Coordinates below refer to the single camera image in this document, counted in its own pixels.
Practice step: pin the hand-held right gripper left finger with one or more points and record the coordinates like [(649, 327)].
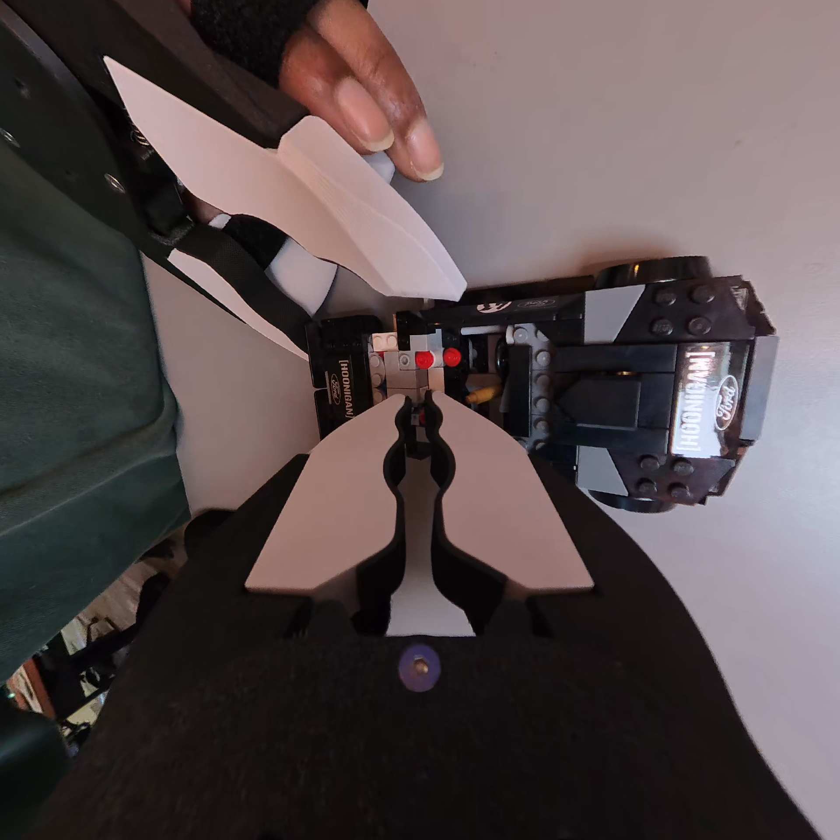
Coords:
[(328, 519)]

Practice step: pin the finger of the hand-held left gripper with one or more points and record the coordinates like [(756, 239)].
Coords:
[(355, 223), (243, 295)]

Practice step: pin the black lego car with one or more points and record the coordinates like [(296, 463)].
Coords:
[(617, 381)]

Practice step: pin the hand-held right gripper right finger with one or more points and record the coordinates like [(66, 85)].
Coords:
[(505, 519)]

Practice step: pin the person's left hand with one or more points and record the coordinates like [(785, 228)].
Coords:
[(361, 79)]

